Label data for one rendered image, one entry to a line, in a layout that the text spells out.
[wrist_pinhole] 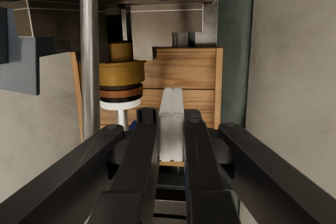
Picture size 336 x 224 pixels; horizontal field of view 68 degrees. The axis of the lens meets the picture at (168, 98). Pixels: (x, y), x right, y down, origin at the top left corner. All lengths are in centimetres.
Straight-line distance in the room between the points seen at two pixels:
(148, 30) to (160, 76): 24
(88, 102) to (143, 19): 23
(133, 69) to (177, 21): 10
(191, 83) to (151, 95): 11
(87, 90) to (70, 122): 165
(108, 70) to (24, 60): 57
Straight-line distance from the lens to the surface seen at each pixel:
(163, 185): 68
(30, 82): 92
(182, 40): 61
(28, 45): 90
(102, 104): 41
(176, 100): 17
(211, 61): 59
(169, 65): 60
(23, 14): 33
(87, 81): 17
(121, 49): 38
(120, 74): 38
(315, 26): 158
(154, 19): 38
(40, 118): 193
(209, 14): 60
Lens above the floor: 147
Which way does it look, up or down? 72 degrees down
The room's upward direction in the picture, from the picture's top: 153 degrees counter-clockwise
